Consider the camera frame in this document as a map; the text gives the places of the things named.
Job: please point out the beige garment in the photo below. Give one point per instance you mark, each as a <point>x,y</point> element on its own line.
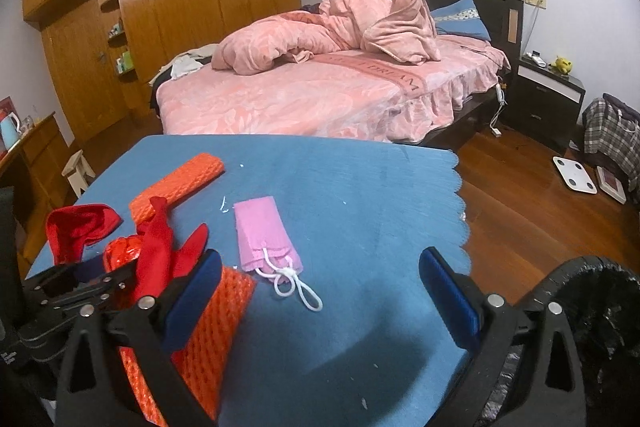
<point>192,54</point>

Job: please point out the large blue pillow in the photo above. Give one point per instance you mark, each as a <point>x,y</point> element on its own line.
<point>462,19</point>

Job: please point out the dark nightstand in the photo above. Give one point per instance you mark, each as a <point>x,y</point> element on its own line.
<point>540,107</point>

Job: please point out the white wooden stool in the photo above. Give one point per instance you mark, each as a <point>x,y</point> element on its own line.
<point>77,172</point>

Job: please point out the small bottles on shelf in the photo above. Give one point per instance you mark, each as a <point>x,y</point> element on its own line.
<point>116,29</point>

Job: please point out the blue table cloth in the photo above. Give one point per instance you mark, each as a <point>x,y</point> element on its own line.
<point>350,207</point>

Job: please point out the green bottle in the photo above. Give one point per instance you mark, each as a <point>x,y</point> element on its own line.
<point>125,62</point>

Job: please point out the red shiny wrapper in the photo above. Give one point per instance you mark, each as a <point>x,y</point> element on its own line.
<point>120,252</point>

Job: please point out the red box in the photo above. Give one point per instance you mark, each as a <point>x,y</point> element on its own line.
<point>5,104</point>

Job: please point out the pink bathroom scale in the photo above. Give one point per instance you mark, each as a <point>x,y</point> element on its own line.
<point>612,182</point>

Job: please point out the pink fleece blanket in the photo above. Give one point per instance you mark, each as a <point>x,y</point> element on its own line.
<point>405,27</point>

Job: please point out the dark cloth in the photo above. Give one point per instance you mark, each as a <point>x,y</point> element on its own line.
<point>157,92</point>

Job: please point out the long orange foam net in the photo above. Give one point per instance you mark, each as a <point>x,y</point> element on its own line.
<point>185,179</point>

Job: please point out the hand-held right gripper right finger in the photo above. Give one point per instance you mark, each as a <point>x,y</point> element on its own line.
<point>450,302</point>

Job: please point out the red cloth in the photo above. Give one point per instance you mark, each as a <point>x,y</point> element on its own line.
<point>80,227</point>

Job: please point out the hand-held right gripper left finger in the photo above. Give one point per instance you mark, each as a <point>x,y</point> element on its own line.
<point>192,302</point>

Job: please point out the white bathroom scale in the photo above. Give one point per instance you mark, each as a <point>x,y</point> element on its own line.
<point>575,174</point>

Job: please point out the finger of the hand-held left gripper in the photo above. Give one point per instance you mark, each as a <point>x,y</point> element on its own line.
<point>95,297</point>
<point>90,267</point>

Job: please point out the yellow plush toy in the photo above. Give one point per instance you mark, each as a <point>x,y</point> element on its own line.
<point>562,64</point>

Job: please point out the wide orange foam net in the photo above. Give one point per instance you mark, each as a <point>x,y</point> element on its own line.
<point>220,317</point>

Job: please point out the plaid cloth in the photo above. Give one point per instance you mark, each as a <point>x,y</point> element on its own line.
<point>610,127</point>

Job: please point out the light blue kettle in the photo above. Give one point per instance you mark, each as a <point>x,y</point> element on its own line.
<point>7,134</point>

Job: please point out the black bin with black bag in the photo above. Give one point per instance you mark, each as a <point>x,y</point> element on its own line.
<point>600,307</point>

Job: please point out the pink bed sheet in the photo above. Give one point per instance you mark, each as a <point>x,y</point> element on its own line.
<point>325,102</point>

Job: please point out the wooden side cabinet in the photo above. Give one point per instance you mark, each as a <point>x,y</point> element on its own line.
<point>40,157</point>

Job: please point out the dark jacket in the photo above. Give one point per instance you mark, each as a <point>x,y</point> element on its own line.
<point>622,107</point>

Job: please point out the pink quilt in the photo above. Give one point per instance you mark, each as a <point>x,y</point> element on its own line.
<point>260,42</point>

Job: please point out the white garment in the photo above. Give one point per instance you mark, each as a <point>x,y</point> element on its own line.
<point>182,67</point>

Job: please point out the dark wooden bed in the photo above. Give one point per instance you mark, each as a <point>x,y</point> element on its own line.
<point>500,7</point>

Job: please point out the wooden door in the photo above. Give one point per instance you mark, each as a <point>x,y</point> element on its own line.
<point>75,72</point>

